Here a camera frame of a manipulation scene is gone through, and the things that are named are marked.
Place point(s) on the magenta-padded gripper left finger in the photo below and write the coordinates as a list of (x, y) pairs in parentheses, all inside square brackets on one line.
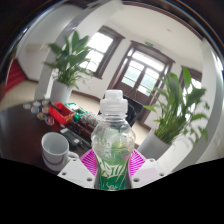
[(76, 171)]

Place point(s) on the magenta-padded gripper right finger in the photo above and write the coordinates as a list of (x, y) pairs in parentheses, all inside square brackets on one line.
[(146, 171)]

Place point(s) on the clear green-labelled drink bottle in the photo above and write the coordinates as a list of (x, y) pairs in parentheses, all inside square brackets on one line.
[(113, 140)]

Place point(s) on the green plant in white pot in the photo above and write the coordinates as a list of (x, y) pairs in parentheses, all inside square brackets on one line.
[(153, 146), (60, 91)]

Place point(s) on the white mug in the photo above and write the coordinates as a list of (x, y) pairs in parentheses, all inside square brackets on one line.
[(55, 150)]

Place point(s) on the black flat case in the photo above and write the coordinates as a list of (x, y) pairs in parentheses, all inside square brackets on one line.
[(71, 136)]

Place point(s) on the small round disc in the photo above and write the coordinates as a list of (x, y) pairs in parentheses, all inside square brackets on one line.
[(50, 120), (45, 109), (41, 116), (35, 110), (36, 104)]

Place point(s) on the red plastic box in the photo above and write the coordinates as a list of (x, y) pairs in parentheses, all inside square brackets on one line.
[(63, 115)]

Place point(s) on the green box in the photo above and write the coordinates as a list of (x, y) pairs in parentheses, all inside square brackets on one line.
[(79, 111)]

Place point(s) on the brown glazed double door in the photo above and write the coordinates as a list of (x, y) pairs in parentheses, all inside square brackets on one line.
[(143, 71)]

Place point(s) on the brown framed window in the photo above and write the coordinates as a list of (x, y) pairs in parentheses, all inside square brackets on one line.
[(98, 50), (196, 83)]

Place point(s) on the red carpeted stairs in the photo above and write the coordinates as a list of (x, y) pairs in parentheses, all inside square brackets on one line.
[(15, 75)]

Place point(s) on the green exit sign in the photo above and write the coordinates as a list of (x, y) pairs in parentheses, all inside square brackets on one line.
[(149, 44)]

